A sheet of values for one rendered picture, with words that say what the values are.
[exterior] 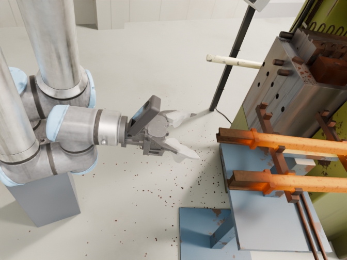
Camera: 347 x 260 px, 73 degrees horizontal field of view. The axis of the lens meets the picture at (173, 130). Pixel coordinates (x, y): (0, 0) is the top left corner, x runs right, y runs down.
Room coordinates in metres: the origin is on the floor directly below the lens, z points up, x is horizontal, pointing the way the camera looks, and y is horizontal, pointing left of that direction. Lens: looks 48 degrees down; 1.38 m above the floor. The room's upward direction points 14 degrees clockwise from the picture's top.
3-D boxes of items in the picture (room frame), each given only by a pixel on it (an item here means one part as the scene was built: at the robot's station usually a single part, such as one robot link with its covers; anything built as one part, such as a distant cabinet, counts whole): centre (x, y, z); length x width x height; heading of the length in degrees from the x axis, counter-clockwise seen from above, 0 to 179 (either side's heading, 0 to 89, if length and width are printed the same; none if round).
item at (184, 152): (0.35, -0.03, 0.91); 0.09 x 0.03 x 0.06; 64
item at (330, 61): (0.89, -0.54, 0.95); 0.12 x 0.09 x 0.07; 100
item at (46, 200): (0.49, 0.55, 0.30); 0.22 x 0.22 x 0.60; 35
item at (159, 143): (0.36, 0.01, 0.93); 0.09 x 0.05 x 0.02; 64
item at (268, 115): (0.59, -0.36, 0.93); 0.23 x 0.06 x 0.02; 101
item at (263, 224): (0.47, -0.38, 0.66); 0.40 x 0.30 x 0.02; 11
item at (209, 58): (1.38, -0.31, 0.62); 0.44 x 0.05 x 0.05; 100
